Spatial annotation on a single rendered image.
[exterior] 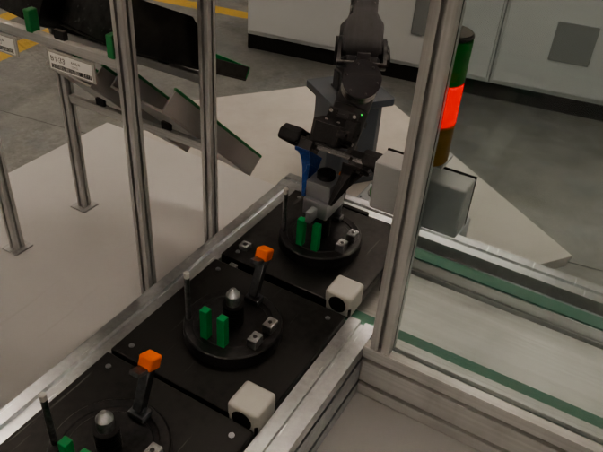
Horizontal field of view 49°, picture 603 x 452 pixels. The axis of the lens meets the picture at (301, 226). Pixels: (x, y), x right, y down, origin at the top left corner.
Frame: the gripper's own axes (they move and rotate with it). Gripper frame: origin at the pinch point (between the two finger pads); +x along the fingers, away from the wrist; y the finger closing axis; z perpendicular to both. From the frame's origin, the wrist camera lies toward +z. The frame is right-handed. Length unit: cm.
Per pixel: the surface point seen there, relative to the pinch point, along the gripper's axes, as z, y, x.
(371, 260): -8.5, 9.7, 9.5
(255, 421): 22.8, 11.5, 31.5
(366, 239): -12.4, 6.3, 6.5
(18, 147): -146, -213, 28
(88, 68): 28.4, -26.3, -2.2
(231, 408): 22.8, 8.1, 31.5
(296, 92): -72, -45, -24
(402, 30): -280, -96, -114
